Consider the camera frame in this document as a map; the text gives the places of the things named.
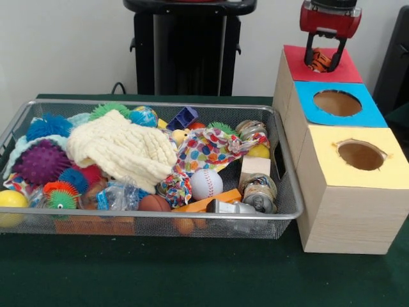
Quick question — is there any cream knitted cloth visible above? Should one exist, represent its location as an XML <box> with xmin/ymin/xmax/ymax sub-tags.
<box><xmin>66</xmin><ymin>109</ymin><xmax>178</xmax><ymax>194</ymax></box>

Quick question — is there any black cable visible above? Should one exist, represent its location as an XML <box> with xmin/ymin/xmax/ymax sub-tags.
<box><xmin>111</xmin><ymin>82</ymin><xmax>138</xmax><ymax>95</ymax></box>

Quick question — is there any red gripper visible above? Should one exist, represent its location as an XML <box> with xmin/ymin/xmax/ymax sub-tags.
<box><xmin>299</xmin><ymin>0</ymin><xmax>362</xmax><ymax>73</ymax></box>

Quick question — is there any wooden box with three holes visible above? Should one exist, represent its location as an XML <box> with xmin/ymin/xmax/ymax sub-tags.
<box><xmin>272</xmin><ymin>44</ymin><xmax>409</xmax><ymax>256</ymax></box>

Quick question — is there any globe print ball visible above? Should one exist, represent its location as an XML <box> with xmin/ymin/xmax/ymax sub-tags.
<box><xmin>128</xmin><ymin>106</ymin><xmax>159</xmax><ymax>127</ymax></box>

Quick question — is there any purple spiky ball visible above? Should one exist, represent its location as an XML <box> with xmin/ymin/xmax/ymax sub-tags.
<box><xmin>13</xmin><ymin>139</ymin><xmax>73</xmax><ymax>185</ymax></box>

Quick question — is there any blue puffer ball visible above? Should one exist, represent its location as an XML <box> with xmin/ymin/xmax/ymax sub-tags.
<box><xmin>25</xmin><ymin>113</ymin><xmax>74</xmax><ymax>141</ymax></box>

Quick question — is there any crushed drink can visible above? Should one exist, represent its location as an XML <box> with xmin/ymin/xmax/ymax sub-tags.
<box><xmin>239</xmin><ymin>173</ymin><xmax>278</xmax><ymax>214</ymax></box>

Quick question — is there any shallow mesh bin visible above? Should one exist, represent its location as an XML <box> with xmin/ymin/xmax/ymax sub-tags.
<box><xmin>0</xmin><ymin>99</ymin><xmax>304</xmax><ymax>240</ymax></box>

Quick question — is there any white baseball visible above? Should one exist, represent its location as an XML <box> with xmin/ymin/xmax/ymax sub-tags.
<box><xmin>190</xmin><ymin>168</ymin><xmax>224</xmax><ymax>201</ymax></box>

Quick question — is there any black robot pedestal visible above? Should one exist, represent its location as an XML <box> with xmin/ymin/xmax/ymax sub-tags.
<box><xmin>123</xmin><ymin>0</ymin><xmax>258</xmax><ymax>97</ymax></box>

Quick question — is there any polka dot cloth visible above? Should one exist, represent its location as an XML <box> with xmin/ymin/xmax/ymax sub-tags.
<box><xmin>175</xmin><ymin>127</ymin><xmax>271</xmax><ymax>175</ymax></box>

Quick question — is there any tiger plush toy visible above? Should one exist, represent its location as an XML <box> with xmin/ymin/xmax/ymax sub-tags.
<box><xmin>308</xmin><ymin>47</ymin><xmax>339</xmax><ymax>73</ymax></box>

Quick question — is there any yellow smooth ball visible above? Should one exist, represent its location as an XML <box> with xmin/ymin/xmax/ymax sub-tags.
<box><xmin>0</xmin><ymin>190</ymin><xmax>29</xmax><ymax>228</ymax></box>

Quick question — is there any blue building block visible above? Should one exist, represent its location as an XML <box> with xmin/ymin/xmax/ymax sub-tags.
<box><xmin>166</xmin><ymin>106</ymin><xmax>199</xmax><ymax>131</ymax></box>

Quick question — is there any plain wooden cube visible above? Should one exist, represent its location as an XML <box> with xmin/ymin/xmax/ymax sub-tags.
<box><xmin>240</xmin><ymin>156</ymin><xmax>272</xmax><ymax>183</ymax></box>

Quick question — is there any black chair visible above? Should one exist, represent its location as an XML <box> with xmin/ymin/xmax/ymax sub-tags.
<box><xmin>372</xmin><ymin>4</ymin><xmax>409</xmax><ymax>116</ymax></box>

